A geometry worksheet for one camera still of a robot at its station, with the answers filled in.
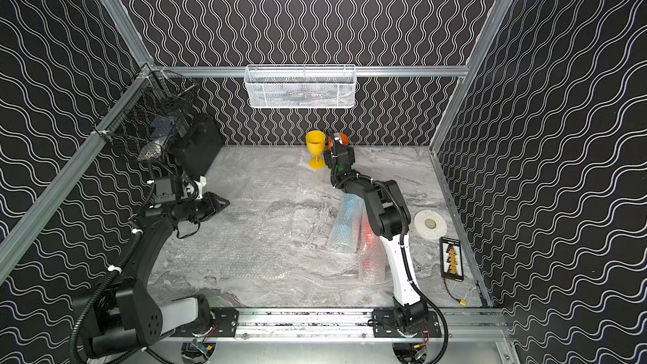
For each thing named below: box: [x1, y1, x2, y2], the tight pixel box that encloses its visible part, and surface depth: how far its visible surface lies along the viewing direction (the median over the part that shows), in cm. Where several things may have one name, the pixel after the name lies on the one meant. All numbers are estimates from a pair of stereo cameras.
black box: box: [172, 112, 225, 177], surface depth 106 cm
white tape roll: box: [413, 208, 448, 241], surface depth 96 cm
